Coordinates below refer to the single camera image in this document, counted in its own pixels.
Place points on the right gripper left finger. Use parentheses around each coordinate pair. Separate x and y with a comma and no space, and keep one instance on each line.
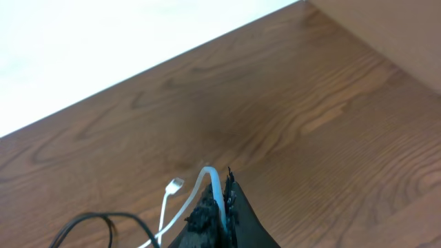
(203,227)

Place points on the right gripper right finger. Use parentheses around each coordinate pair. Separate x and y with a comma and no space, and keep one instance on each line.
(244,229)

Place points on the cardboard panel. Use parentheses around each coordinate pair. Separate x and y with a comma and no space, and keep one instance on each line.
(405,31)

